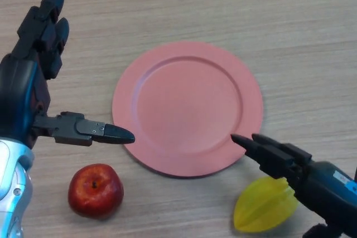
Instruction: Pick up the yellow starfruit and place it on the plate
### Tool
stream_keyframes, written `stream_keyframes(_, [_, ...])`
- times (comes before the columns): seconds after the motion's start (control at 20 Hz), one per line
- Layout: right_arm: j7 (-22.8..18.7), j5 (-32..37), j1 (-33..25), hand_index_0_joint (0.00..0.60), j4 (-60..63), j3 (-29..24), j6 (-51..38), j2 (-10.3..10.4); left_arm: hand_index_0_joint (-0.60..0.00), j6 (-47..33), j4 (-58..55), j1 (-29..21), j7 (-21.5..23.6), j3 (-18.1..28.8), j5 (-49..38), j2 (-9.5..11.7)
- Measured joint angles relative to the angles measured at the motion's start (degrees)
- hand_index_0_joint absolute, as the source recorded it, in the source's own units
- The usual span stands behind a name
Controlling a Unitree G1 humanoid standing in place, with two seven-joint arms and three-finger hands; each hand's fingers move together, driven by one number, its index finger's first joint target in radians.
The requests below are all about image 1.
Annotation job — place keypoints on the yellow starfruit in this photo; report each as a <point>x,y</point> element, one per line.
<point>259,210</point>

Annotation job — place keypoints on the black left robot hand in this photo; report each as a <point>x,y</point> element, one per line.
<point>16,98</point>

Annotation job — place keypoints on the red apple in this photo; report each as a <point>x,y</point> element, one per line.
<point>94,192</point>

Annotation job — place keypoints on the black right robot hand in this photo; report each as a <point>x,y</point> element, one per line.
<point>323,188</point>

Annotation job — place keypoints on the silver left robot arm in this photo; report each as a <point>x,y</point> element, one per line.
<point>12,193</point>

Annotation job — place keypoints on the pink round plate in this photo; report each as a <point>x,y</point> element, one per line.
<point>187,109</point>

